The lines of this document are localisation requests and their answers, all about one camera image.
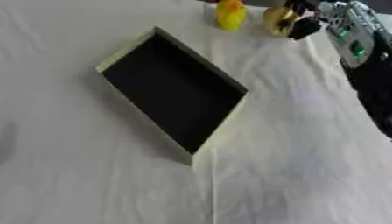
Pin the golden round toy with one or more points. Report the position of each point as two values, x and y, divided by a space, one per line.
276 20

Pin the yellow toy duck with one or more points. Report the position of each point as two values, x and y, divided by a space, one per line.
230 16

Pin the tan cardboard box black inside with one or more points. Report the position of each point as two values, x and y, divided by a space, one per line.
176 87

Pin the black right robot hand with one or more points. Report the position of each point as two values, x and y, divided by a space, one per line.
305 26

